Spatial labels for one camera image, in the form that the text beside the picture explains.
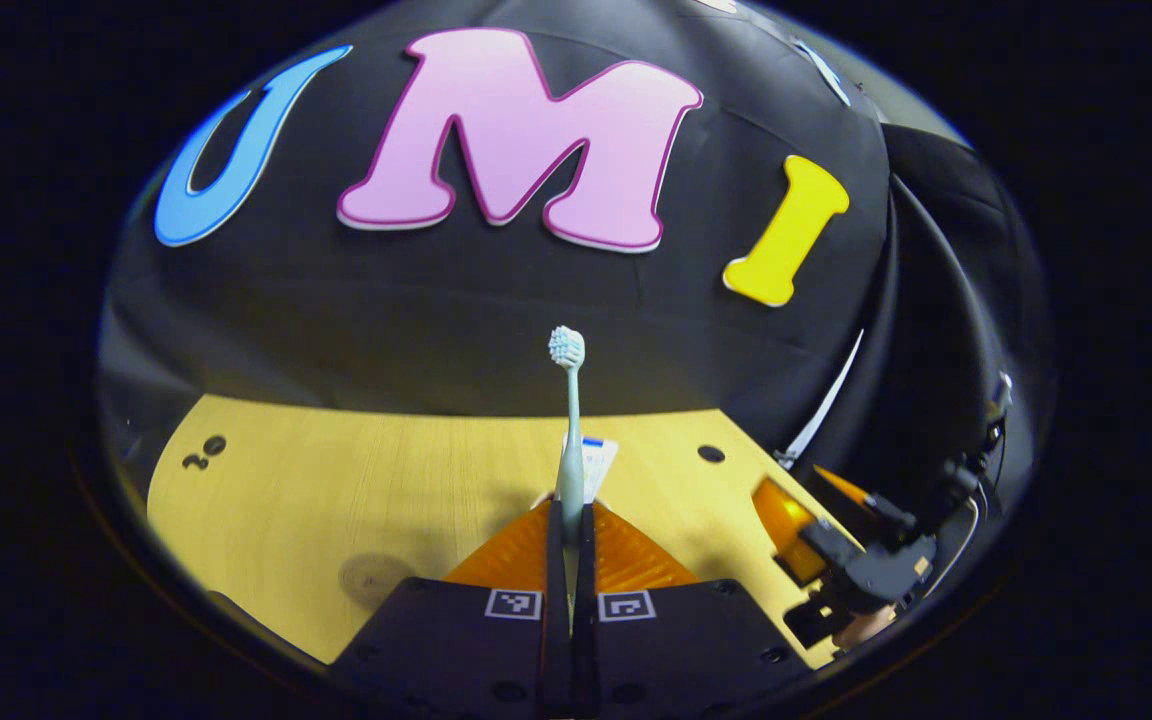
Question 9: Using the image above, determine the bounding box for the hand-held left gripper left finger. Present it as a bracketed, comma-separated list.
[331, 500, 567, 720]

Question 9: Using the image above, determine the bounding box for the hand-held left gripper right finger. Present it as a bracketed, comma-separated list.
[576, 500, 817, 720]

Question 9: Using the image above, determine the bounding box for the white toothpaste tube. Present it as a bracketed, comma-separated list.
[561, 435, 620, 504]

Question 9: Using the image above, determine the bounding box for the light green toothbrush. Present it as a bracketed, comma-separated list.
[548, 326, 587, 601]

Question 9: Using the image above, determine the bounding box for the wooden desktop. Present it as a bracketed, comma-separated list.
[148, 393, 862, 669]

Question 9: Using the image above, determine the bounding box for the thin white strip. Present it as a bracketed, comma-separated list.
[774, 330, 865, 469]

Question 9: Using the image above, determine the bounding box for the black backdrop cloth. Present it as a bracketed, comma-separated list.
[96, 0, 1052, 521]

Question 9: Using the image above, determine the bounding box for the thin grey cable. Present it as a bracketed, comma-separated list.
[921, 495, 984, 601]

